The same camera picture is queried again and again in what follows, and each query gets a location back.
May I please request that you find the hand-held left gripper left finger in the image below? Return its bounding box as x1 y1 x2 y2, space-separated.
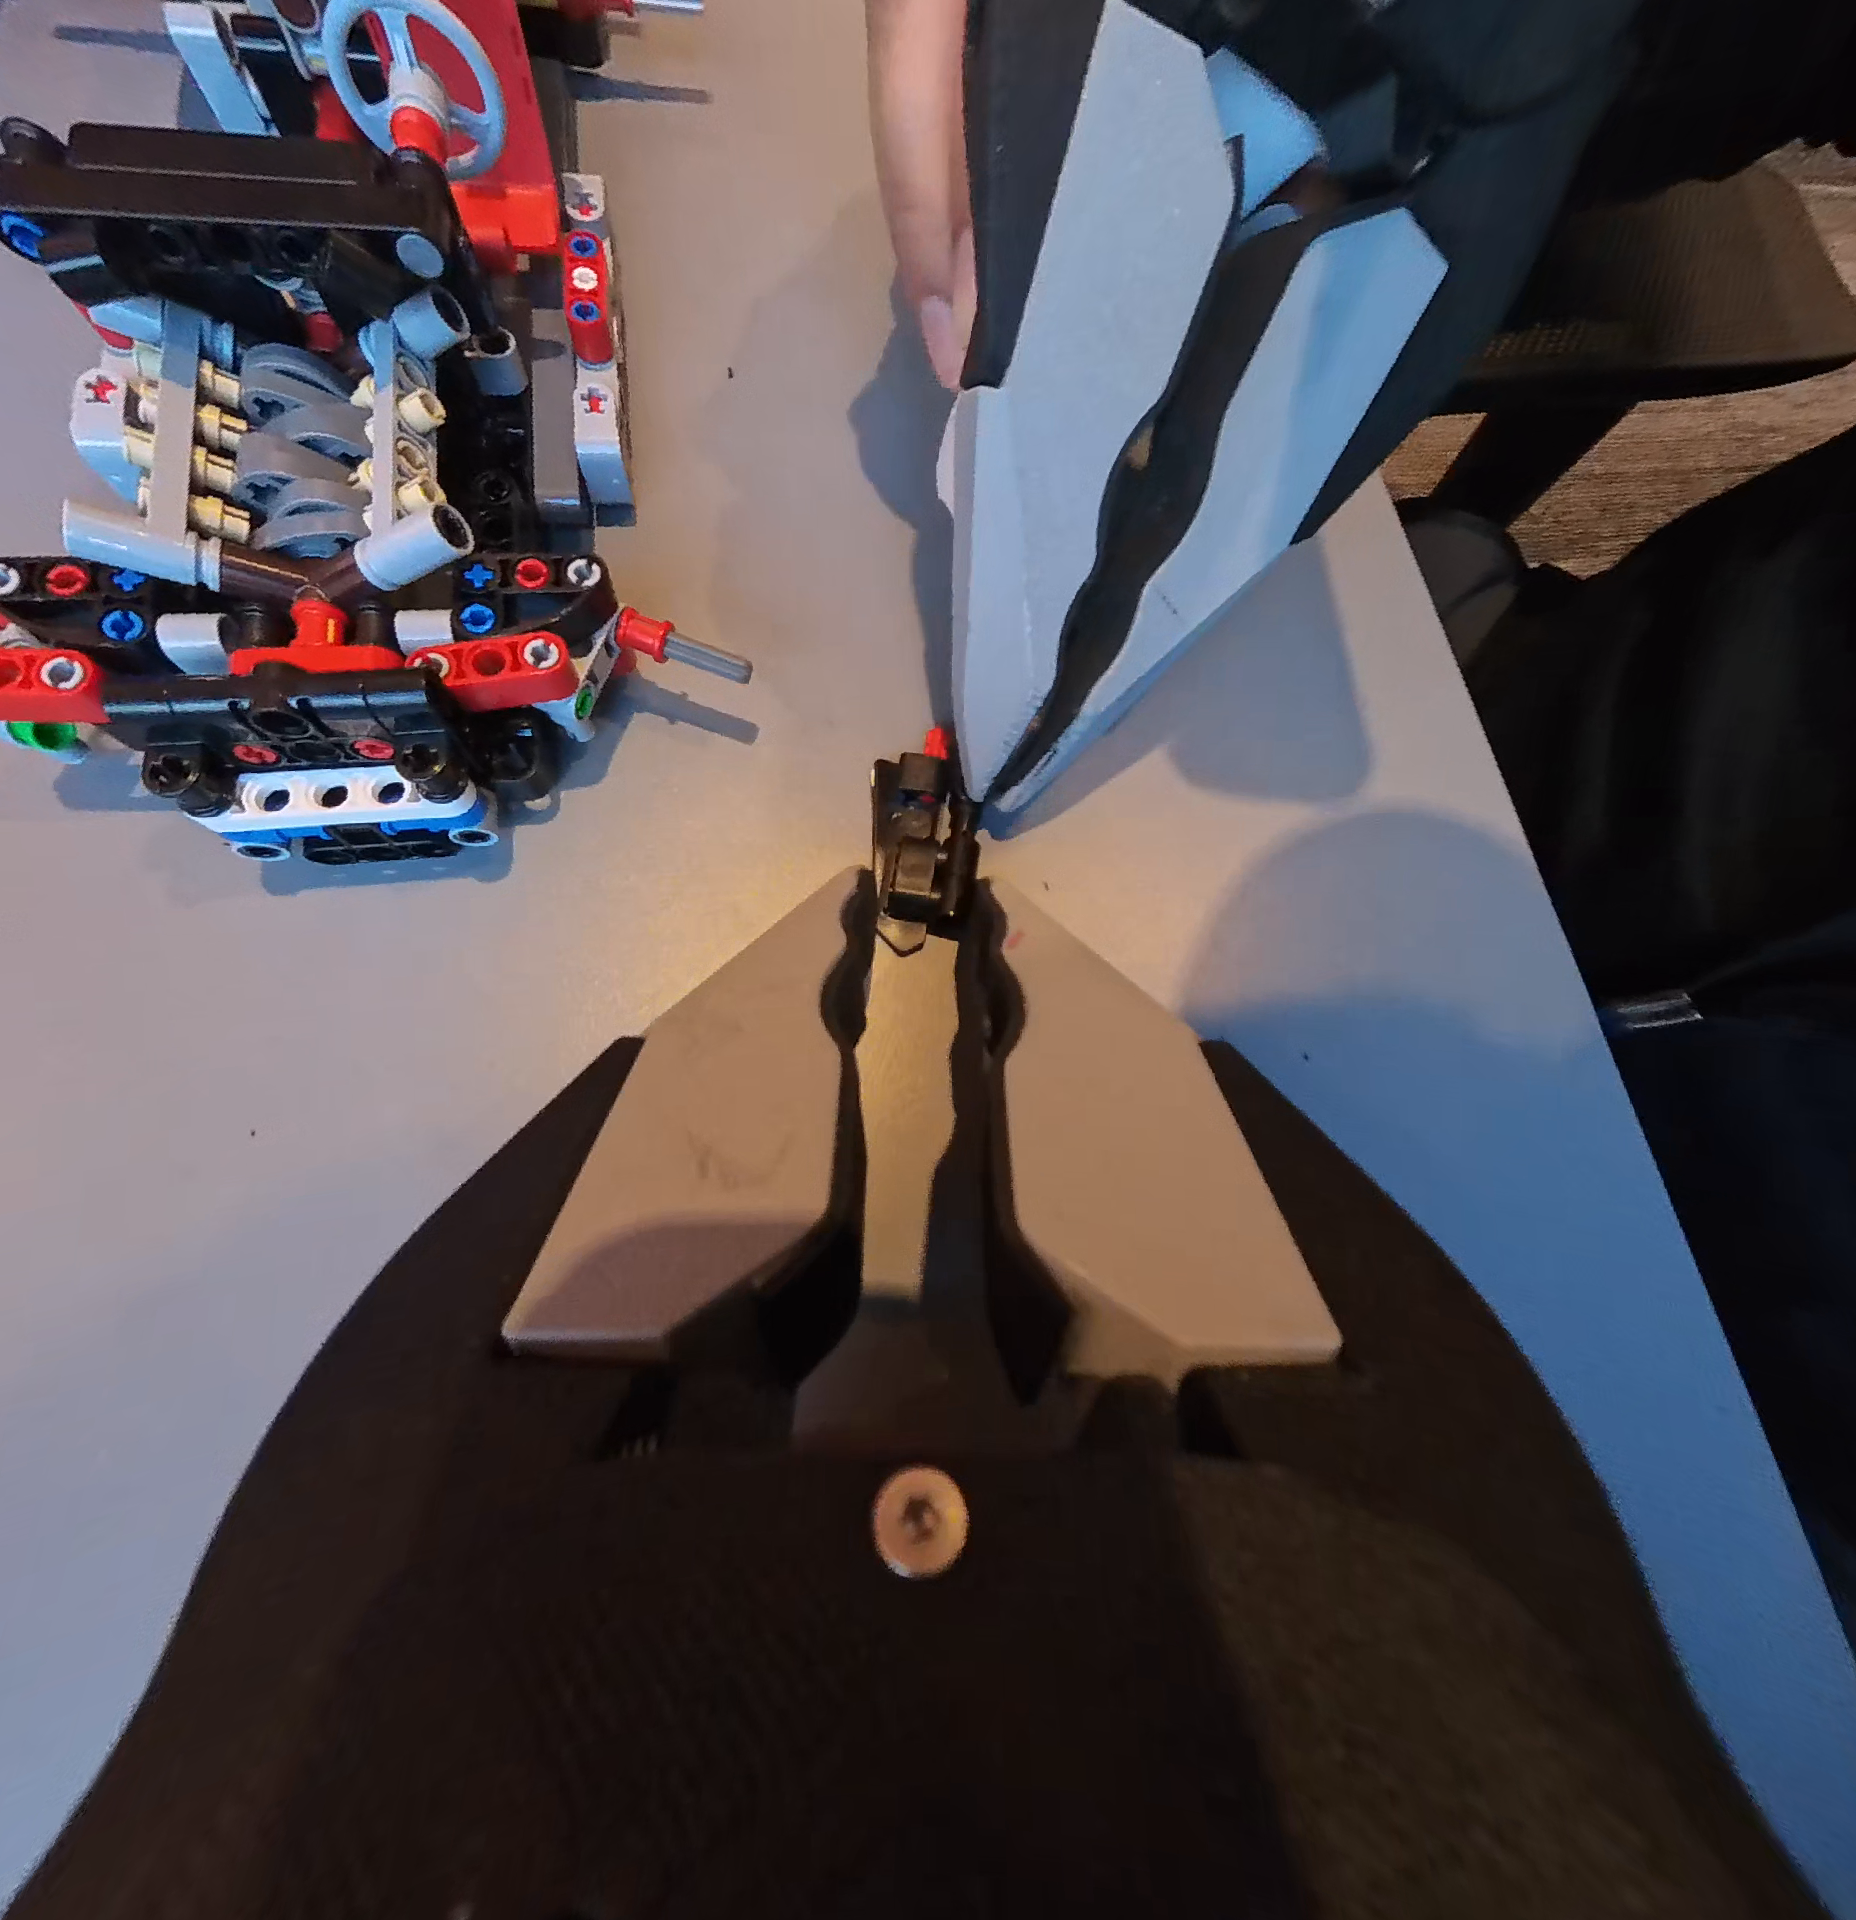
500 866 874 1364

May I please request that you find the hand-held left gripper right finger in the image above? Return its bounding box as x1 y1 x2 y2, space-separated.
954 876 1346 1407

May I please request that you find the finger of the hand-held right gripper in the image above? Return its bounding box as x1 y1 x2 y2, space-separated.
933 0 1248 799
993 204 1457 822

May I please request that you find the small black brick assembly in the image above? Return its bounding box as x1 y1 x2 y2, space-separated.
865 726 982 958

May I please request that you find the grey desk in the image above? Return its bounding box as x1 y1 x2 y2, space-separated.
0 0 1856 1920

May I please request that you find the person's right hand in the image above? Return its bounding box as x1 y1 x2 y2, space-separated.
865 0 980 396

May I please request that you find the black office chair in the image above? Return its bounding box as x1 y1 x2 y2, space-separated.
1380 141 1856 496

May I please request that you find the person's dark clothing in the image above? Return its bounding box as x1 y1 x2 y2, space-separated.
1407 450 1856 1728

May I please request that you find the toy brick car model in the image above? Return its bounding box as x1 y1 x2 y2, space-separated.
0 0 754 899

